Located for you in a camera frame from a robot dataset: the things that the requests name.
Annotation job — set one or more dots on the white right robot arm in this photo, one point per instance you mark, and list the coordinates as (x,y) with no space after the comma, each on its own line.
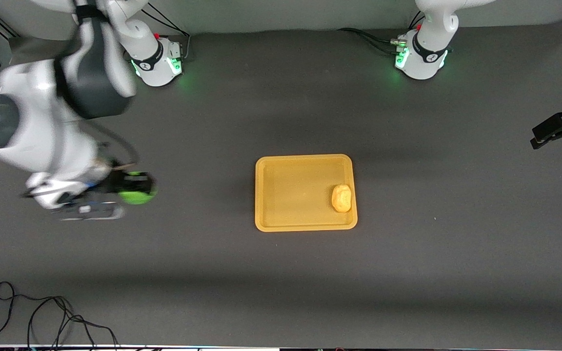
(32,122)

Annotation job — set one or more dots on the green apple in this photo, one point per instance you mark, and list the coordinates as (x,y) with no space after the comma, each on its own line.
(137,197)

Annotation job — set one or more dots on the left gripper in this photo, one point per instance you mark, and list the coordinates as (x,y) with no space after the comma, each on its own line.
(555,125)

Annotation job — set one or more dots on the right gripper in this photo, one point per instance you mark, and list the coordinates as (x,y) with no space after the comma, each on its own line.
(113,183)

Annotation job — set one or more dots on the yellow-brown potato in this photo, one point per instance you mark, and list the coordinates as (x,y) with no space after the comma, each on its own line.
(341,198)

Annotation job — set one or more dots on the orange plastic tray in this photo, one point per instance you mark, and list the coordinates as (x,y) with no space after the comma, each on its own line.
(300,193)

